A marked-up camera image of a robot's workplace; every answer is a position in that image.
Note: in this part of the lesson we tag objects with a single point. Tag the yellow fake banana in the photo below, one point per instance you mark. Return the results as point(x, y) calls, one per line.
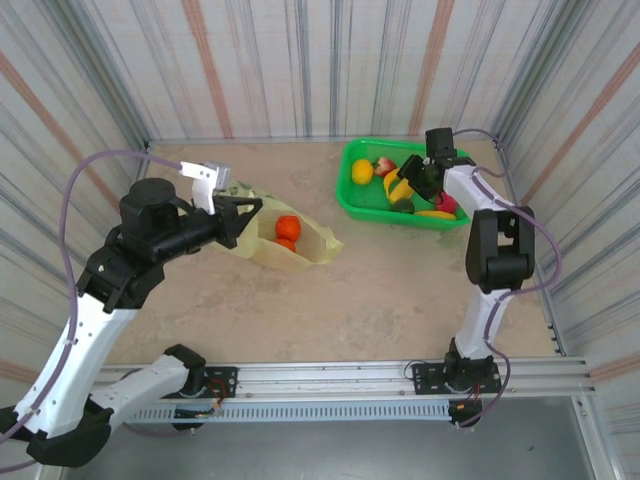
point(395, 187)
point(437, 215)

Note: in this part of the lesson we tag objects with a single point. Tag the orange fake tangerine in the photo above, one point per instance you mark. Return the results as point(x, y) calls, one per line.
point(286, 245)
point(288, 227)

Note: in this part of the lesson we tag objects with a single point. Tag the yellow fake lemon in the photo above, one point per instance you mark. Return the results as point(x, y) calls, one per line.
point(362, 171)

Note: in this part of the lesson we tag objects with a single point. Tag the yellow translucent plastic bag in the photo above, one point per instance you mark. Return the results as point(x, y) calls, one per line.
point(315, 245)

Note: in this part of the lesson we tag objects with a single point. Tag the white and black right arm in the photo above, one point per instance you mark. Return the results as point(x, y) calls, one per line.
point(480, 320)

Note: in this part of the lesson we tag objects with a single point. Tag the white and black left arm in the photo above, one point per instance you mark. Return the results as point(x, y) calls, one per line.
point(75, 360)

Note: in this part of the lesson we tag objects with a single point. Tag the red strawberry right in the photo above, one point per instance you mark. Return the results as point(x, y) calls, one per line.
point(447, 202)

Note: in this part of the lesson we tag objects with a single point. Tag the red strawberry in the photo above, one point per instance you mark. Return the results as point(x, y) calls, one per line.
point(447, 202)
point(385, 166)

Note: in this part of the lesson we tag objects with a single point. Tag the red strawberry left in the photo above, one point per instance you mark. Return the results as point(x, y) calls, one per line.
point(385, 166)

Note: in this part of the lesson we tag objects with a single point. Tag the green plastic basket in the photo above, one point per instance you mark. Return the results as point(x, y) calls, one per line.
point(365, 200)

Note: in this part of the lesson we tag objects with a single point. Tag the small circuit board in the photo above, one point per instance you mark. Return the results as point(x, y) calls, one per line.
point(197, 413)

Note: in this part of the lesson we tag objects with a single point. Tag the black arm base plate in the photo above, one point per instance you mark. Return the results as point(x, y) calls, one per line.
point(425, 377)
point(222, 382)

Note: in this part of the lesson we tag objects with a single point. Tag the long aluminium rail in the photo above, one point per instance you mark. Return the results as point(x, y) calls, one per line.
point(325, 380)

